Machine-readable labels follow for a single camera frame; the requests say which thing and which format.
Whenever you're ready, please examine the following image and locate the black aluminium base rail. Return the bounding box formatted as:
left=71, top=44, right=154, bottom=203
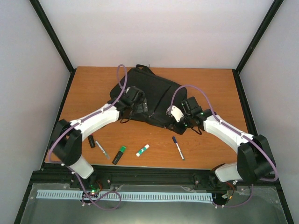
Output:
left=29, top=164, right=232, bottom=191

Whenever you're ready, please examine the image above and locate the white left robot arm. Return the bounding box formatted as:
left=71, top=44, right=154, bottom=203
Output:
left=48, top=86, right=148, bottom=188

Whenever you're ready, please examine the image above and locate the left black frame post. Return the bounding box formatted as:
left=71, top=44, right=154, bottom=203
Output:
left=29, top=0, right=77, bottom=74

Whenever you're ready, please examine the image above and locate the white glue stick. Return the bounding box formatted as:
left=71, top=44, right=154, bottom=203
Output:
left=136, top=144, right=150, bottom=157

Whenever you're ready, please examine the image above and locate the blue whiteboard marker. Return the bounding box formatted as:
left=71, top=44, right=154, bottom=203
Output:
left=172, top=136, right=185, bottom=160

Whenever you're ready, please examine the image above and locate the right black frame post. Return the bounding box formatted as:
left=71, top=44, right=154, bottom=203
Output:
left=235, top=0, right=285, bottom=73

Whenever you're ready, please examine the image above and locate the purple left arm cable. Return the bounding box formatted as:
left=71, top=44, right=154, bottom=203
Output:
left=48, top=64, right=128, bottom=210

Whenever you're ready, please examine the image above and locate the light blue cable duct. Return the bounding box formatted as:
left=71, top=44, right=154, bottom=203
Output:
left=36, top=189, right=213, bottom=203

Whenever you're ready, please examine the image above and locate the green highlighter marker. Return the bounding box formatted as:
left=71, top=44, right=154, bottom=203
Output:
left=112, top=146, right=127, bottom=165

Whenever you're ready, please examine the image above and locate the black frame post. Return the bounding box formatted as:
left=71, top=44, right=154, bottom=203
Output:
left=235, top=0, right=285, bottom=73
left=29, top=0, right=77, bottom=74

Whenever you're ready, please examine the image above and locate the pink highlighter marker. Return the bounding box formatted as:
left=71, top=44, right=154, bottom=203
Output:
left=88, top=135, right=95, bottom=148

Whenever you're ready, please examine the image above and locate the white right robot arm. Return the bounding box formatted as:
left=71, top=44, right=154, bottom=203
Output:
left=166, top=97, right=278, bottom=184

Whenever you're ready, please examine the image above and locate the black student backpack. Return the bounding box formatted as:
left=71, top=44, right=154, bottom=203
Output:
left=123, top=65, right=187, bottom=128

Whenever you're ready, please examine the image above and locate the silver pen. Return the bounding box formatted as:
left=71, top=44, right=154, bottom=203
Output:
left=95, top=141, right=110, bottom=159

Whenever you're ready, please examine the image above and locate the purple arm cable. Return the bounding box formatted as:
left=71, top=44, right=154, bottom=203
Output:
left=48, top=64, right=128, bottom=210
left=171, top=84, right=279, bottom=208

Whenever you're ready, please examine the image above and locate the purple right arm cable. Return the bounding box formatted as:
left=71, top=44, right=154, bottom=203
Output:
left=171, top=84, right=279, bottom=208

